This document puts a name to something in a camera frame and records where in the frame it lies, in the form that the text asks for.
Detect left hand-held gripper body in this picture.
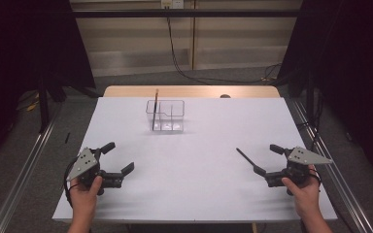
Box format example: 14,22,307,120
65,147,124,197

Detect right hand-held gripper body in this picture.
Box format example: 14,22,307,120
264,146,334,197

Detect black pen with silver band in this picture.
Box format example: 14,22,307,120
235,147,257,170

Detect black pencil with orange end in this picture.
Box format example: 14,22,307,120
151,88,160,132

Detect clear plastic divided container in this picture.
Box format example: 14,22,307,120
146,99,186,132

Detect person's right hand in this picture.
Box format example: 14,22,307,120
281,164,322,216

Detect person's left hand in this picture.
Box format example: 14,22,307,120
68,175,104,216

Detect white table cover sheet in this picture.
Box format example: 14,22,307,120
51,96,338,224

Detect small yellow floor item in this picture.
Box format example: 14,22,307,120
26,101,41,113

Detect black curtain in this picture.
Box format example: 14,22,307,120
0,0,96,173
276,0,373,178

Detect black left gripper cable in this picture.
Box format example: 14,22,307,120
62,157,81,209

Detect black floor cables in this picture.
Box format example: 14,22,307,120
296,119,322,153

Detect metal floor rail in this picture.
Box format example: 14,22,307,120
0,105,64,233
288,96,373,233

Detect black stand post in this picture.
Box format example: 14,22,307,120
38,76,51,134

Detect long black wall cable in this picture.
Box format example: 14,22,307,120
165,7,283,84

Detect black horizontal frame bar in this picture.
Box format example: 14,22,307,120
72,9,303,18

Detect white wall socket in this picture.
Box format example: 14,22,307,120
160,0,186,10

